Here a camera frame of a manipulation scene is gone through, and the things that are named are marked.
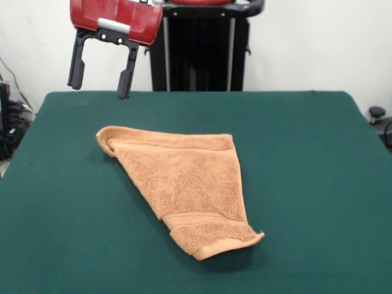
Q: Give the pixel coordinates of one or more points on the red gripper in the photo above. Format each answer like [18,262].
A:
[116,18]

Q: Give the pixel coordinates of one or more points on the tan terry towel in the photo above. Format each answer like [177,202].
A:
[183,190]

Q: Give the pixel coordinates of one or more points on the black equipment pile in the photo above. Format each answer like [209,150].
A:
[12,122]

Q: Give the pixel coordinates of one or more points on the dark green table cloth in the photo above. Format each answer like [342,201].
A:
[76,199]

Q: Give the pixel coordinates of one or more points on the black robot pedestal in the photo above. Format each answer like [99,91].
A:
[199,52]

